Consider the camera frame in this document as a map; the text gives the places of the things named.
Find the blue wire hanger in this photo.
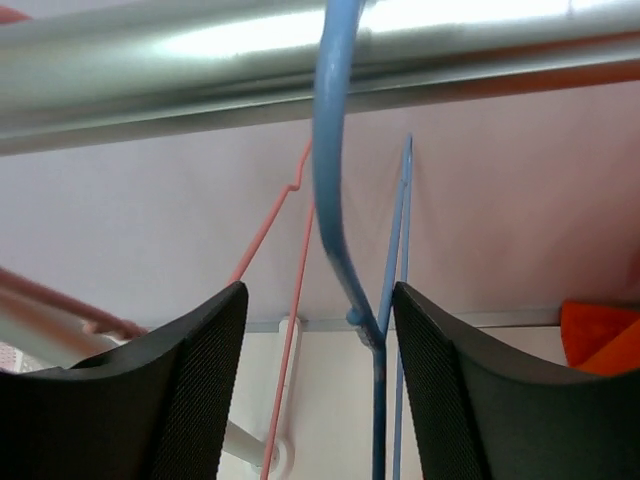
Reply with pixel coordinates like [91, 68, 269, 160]
[312, 1, 411, 479]

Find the pink wire hanger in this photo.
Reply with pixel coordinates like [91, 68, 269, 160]
[224, 145, 315, 479]

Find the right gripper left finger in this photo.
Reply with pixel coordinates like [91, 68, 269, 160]
[1, 282, 248, 479]

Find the orange t shirt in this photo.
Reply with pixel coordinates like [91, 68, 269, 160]
[560, 301, 639, 376]

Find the white perforated plastic basket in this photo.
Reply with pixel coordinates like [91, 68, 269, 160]
[0, 343, 29, 373]

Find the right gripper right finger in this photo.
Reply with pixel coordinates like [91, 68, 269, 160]
[392, 282, 639, 479]

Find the metal clothes rack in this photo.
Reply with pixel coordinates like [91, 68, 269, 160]
[1, 1, 639, 155]

